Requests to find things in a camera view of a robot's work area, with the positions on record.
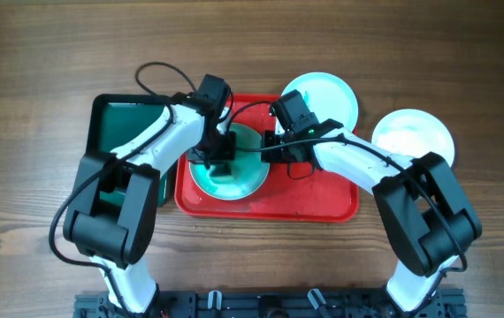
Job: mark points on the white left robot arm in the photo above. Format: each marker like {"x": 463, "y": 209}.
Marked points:
{"x": 110, "y": 214}

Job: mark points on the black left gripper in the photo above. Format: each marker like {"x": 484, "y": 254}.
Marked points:
{"x": 228, "y": 153}

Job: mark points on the red plastic tray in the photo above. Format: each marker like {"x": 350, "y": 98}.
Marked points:
{"x": 291, "y": 192}

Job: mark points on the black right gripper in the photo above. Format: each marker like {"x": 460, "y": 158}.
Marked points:
{"x": 270, "y": 154}

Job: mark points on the black aluminium base frame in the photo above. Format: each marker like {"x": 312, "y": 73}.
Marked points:
{"x": 349, "y": 303}

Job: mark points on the green scrubbing sponge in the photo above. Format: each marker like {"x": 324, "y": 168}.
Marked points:
{"x": 220, "y": 170}

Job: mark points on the white plate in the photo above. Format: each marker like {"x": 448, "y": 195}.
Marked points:
{"x": 328, "y": 96}
{"x": 249, "y": 173}
{"x": 415, "y": 133}

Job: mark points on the black tray with green water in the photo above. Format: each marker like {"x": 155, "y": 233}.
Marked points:
{"x": 116, "y": 119}

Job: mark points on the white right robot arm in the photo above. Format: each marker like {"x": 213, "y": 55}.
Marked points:
{"x": 428, "y": 218}

